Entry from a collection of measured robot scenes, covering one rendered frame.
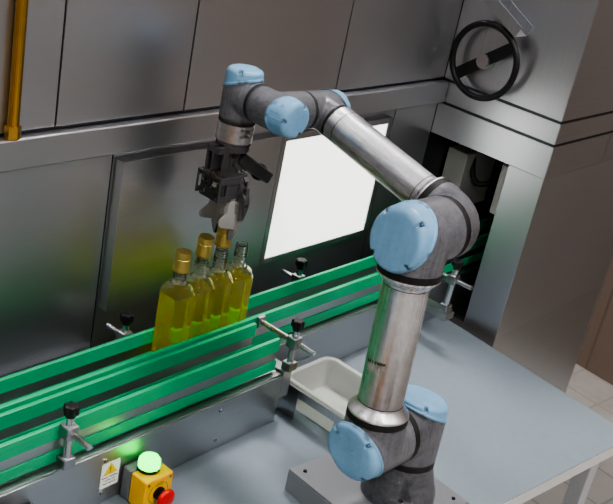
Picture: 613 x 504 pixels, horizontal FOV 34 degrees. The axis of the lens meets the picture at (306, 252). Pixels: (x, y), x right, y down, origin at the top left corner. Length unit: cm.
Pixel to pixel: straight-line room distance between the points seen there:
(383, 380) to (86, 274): 68
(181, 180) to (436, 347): 97
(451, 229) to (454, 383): 97
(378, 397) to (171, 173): 66
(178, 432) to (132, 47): 76
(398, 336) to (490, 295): 115
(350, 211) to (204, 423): 83
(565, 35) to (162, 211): 115
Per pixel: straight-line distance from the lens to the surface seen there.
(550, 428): 260
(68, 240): 207
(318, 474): 211
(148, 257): 219
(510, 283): 287
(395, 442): 188
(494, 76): 280
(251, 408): 222
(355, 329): 260
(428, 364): 270
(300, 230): 255
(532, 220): 280
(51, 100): 192
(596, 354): 459
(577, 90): 273
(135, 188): 208
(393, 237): 171
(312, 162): 248
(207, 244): 208
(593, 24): 268
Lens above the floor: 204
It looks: 24 degrees down
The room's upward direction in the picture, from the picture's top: 12 degrees clockwise
